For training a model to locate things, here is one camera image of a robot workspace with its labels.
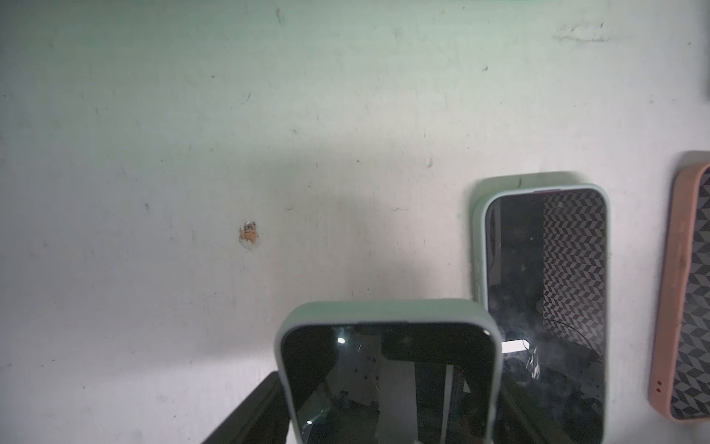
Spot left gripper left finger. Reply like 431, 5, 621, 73
203, 372, 290, 444

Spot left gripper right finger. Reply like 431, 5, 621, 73
493, 382, 573, 444

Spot phone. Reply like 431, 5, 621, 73
275, 299, 502, 443
471, 184, 608, 443
648, 163, 709, 424

